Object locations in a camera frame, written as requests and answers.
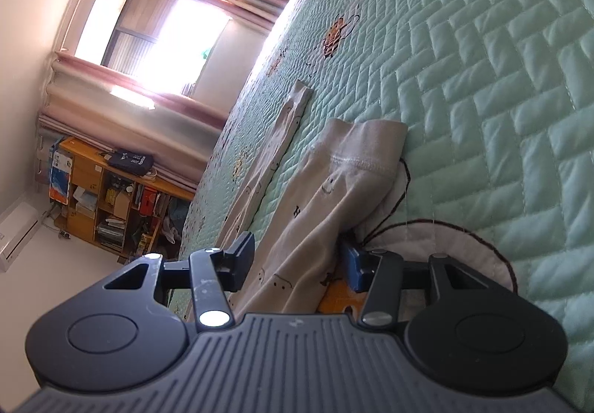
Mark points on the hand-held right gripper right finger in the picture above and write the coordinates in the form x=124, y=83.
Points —
x=352, y=269

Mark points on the dark blue hanging bag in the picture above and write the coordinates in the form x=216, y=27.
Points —
x=132, y=161

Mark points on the beige printed pants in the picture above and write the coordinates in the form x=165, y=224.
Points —
x=325, y=199

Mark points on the wooden bookshelf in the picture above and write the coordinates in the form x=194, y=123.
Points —
x=88, y=190

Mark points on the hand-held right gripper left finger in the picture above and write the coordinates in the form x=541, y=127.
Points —
x=242, y=255

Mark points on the window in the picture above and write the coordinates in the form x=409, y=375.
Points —
x=153, y=37

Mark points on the green quilted bee bedspread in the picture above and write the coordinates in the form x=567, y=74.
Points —
x=487, y=92

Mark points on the white air conditioner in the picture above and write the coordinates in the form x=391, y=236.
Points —
x=16, y=236

